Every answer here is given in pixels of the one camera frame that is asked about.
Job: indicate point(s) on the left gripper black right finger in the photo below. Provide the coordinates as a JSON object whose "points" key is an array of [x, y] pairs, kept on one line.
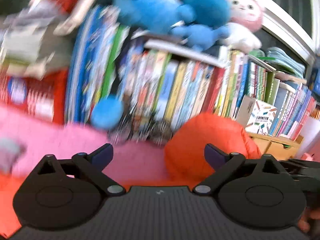
{"points": [[224, 166]]}

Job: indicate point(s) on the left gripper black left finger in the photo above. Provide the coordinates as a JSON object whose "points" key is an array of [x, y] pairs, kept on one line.
{"points": [[92, 166]]}

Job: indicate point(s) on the orange down jacket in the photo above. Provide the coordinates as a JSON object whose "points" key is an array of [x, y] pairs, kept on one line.
{"points": [[183, 157]]}

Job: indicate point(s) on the person's right hand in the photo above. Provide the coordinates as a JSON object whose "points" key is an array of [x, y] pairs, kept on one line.
{"points": [[308, 214]]}

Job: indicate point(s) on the wooden desk drawer organizer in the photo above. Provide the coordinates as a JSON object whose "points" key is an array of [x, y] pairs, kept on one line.
{"points": [[281, 148]]}

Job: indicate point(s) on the pink bunny print blanket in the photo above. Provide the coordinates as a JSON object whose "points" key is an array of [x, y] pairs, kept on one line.
{"points": [[132, 161]]}

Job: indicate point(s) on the miniature black bicycle model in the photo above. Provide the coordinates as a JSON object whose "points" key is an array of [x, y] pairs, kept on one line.
{"points": [[141, 128]]}

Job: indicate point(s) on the blue plush ball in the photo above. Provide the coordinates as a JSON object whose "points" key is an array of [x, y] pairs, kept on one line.
{"points": [[107, 113]]}

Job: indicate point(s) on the red plastic crate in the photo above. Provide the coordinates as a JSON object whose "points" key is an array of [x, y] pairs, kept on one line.
{"points": [[42, 99]]}

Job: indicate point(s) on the small grey plush toy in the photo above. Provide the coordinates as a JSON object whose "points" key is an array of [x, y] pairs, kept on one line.
{"points": [[11, 150]]}

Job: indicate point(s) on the row of upright books right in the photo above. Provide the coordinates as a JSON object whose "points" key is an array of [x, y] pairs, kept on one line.
{"points": [[257, 76]]}

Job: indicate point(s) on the row of upright books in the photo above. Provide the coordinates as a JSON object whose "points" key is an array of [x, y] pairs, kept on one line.
{"points": [[102, 66], [257, 76]]}

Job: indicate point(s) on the row of upright books left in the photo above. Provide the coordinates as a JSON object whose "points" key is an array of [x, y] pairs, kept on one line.
{"points": [[102, 66]]}

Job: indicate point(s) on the stack of papers and books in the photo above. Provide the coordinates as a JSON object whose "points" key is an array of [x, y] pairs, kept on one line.
{"points": [[29, 47]]}

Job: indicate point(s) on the blue Doraemon plush toy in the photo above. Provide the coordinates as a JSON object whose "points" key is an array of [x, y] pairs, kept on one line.
{"points": [[199, 23]]}

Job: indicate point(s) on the pink white bunny plush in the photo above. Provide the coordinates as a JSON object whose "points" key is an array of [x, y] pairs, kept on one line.
{"points": [[246, 19]]}

